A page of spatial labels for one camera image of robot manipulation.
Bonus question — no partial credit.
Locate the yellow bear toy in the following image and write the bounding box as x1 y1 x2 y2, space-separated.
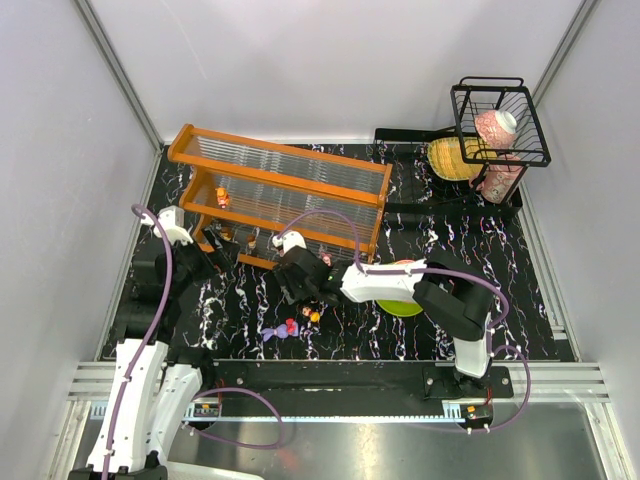
216 187 230 209

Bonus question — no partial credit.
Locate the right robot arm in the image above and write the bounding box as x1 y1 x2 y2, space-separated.
273 246 509 396

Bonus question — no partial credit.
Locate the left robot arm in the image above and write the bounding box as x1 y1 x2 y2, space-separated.
68 227 239 479

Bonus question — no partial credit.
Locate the orange wooden glass shelf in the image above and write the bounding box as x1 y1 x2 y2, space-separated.
167 124 392 269

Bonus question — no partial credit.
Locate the brown dog toy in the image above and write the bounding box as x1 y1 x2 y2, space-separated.
219 227 234 242

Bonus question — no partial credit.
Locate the brown hair boy toy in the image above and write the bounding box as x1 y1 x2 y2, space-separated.
246 235 257 253

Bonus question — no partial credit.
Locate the pink piglet toy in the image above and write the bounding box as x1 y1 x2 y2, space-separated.
321 253 332 267

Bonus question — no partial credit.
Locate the black hair princess toy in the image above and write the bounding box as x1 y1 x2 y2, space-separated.
300 305 321 324

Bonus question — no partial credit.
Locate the purple donkey toy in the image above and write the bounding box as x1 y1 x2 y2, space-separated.
260 318 300 342

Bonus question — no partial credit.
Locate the green plastic plate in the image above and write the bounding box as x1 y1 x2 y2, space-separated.
376 300 423 318

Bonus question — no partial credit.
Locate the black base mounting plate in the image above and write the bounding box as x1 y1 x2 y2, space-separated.
201 360 514 400

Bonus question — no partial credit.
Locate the yellow woven plate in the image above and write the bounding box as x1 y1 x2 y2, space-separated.
427 137 497 182

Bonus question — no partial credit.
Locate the white plastic bin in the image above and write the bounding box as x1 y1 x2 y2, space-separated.
166 462 263 480

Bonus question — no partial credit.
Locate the pink patterned cup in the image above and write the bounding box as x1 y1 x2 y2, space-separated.
478 154 522 204

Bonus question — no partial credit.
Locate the pink patterned bowl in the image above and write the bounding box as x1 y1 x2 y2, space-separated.
474 110 517 149

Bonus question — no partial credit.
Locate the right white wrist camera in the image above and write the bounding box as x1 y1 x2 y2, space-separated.
272 230 307 257

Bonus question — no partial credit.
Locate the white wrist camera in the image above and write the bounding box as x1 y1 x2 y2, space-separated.
156 206 194 246
272 230 307 257

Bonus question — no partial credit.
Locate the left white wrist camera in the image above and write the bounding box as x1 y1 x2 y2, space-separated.
156 206 194 246

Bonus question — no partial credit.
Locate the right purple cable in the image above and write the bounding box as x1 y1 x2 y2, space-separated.
284 209 532 434

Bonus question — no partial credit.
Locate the black wire dish rack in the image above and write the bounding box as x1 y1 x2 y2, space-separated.
374 76 551 219

